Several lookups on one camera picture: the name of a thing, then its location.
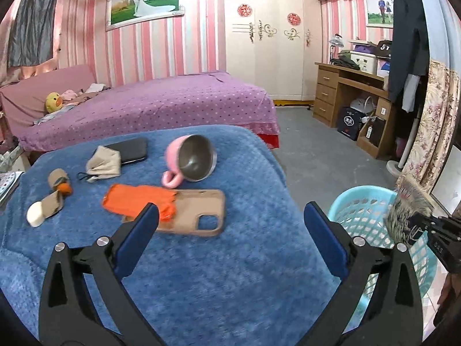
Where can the desk lamp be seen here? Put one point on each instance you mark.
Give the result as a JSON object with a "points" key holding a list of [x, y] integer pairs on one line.
{"points": [[335, 43]]}

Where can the person's right forearm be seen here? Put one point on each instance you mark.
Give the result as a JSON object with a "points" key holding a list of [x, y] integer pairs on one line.
{"points": [[448, 295]]}

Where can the cardboard box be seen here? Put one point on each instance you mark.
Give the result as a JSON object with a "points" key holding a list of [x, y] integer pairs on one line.
{"points": [[371, 133]]}

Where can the pink mug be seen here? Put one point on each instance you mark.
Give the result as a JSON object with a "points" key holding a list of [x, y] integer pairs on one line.
{"points": [[196, 158]]}

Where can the black gift bag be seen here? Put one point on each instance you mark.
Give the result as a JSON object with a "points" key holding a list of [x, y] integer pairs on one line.
{"points": [[350, 124]]}

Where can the dark clothing pile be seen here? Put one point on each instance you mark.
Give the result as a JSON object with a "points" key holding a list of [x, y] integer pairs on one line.
{"points": [[345, 64]]}

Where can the brown phone case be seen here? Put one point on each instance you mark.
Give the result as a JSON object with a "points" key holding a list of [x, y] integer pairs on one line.
{"points": [[201, 205]]}

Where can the small framed photo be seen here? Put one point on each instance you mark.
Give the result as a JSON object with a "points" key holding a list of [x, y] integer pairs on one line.
{"points": [[381, 9]]}

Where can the pink window curtain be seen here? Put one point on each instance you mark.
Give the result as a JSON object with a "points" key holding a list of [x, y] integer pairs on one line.
{"points": [[28, 70]]}

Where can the grey hanging garment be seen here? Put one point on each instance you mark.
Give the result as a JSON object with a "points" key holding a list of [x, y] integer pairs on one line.
{"points": [[410, 93]]}

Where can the yellow duck plush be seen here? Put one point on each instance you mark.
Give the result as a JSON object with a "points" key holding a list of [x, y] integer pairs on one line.
{"points": [[53, 101]]}

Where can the black printed bag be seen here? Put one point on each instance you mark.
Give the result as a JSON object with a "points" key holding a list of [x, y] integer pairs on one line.
{"points": [[384, 49]]}

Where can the white floor fan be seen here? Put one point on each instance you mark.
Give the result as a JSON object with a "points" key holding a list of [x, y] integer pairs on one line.
{"points": [[395, 165]]}

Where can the grey curtain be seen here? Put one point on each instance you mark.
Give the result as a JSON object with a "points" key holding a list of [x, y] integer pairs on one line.
{"points": [[32, 21]]}

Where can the purple dotted bed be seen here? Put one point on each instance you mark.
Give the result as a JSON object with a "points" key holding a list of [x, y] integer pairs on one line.
{"points": [[162, 108]]}

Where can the white round appliance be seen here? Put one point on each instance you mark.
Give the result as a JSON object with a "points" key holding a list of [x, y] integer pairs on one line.
{"points": [[362, 105]]}

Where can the orange cloth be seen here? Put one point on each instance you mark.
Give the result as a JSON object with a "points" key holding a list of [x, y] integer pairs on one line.
{"points": [[133, 200]]}

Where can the white wardrobe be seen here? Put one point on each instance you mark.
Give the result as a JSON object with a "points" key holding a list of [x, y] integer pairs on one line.
{"points": [[273, 54]]}

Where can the framed wedding picture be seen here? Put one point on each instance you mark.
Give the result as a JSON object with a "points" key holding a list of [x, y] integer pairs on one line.
{"points": [[146, 3]]}

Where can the white storage box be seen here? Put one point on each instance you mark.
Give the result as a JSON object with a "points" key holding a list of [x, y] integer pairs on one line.
{"points": [[364, 63]]}

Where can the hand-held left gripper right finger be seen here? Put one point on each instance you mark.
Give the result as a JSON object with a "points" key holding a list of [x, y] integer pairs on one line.
{"points": [[324, 236]]}

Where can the white cloth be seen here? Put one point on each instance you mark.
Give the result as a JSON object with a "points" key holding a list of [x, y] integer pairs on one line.
{"points": [[96, 87]]}

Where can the beige paper roll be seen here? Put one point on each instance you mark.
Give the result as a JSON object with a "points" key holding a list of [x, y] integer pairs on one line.
{"points": [[57, 177]]}

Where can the purple box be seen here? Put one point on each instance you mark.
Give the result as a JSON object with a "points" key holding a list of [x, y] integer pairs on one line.
{"points": [[365, 47]]}

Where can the pink cloth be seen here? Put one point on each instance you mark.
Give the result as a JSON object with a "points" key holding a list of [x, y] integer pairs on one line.
{"points": [[69, 95]]}

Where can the white framed panel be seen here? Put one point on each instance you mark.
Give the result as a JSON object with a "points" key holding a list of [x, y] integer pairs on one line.
{"points": [[448, 183]]}

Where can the floral curtain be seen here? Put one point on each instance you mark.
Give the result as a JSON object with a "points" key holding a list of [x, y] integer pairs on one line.
{"points": [[435, 122]]}

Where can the beige face mask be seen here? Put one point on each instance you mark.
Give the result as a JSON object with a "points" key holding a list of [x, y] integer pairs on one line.
{"points": [[104, 164]]}

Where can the floral ironing board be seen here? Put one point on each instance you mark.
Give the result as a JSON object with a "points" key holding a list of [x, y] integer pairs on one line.
{"points": [[9, 187]]}

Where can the dark hanging garment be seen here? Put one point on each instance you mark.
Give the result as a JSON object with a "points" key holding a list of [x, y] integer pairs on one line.
{"points": [[408, 43]]}

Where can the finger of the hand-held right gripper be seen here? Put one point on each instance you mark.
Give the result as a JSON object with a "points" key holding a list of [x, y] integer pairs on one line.
{"points": [[441, 223]]}

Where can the blue knitted blanket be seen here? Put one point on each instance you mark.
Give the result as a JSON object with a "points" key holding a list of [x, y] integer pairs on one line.
{"points": [[234, 277]]}

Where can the red paper decoration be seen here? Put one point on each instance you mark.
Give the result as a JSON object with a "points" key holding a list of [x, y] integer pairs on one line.
{"points": [[244, 10], [294, 19]]}

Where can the wooden desk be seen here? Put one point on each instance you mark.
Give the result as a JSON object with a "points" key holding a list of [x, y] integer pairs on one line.
{"points": [[326, 93]]}

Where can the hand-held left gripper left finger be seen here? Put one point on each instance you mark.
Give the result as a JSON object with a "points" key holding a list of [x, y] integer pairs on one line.
{"points": [[138, 236]]}

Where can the tan roll with white end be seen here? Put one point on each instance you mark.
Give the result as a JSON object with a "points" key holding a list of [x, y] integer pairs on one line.
{"points": [[53, 204]]}

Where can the light blue plastic basket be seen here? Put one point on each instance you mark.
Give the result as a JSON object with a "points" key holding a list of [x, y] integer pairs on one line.
{"points": [[360, 209]]}

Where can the small orange piece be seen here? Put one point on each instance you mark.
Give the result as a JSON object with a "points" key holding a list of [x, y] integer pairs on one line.
{"points": [[65, 187]]}

